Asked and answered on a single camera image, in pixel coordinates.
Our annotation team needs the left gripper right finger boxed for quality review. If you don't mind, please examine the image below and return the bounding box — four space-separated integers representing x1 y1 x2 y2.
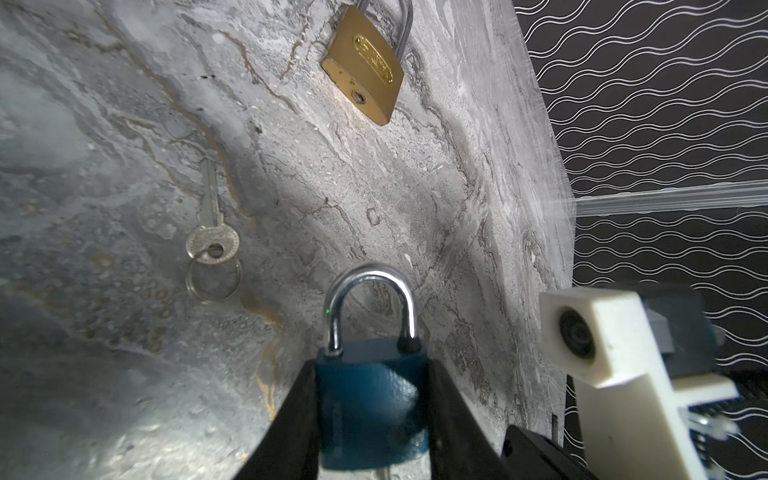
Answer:
427 359 510 479

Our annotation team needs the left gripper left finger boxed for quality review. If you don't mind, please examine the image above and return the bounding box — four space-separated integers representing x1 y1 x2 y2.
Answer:
234 360 321 480

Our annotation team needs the large brass padlock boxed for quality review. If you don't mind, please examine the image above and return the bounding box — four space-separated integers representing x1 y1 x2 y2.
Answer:
321 1 413 126

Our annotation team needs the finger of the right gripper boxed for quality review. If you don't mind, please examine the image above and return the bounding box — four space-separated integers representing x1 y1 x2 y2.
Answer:
501 425 594 480

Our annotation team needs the silver key with ring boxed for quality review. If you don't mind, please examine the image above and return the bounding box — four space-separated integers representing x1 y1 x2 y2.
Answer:
185 159 243 304

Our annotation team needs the small blue padlock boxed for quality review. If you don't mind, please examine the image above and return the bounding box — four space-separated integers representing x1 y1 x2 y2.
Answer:
315 263 429 471

